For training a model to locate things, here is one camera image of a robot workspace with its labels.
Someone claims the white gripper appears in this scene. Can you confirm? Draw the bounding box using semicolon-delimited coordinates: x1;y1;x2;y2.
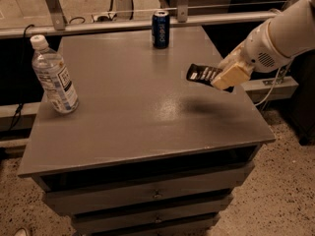
211;21;291;89

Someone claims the black rxbar chocolate wrapper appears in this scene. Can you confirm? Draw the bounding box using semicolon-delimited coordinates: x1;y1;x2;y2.
186;64;222;87

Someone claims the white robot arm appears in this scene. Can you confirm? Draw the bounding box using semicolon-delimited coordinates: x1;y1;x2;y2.
211;0;315;89

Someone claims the clear plastic water bottle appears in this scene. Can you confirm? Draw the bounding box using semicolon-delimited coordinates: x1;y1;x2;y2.
31;34;79;114

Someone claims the blue pepsi soda can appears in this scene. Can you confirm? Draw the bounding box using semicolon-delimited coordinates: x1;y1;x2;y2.
152;10;170;48

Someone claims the grey drawer cabinet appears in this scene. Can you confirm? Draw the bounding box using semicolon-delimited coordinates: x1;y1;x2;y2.
19;27;275;236

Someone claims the white power strip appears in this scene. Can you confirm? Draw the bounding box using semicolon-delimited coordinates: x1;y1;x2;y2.
92;13;117;23

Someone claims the grey metal railing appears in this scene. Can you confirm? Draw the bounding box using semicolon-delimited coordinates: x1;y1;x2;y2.
0;0;289;39

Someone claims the white shoe tip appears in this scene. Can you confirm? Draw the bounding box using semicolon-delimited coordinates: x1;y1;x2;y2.
14;227;31;236

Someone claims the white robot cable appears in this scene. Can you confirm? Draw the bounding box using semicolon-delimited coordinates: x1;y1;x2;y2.
254;64;286;108

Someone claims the black hanging cable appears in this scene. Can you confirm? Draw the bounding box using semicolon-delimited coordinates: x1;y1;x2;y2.
7;24;35;133

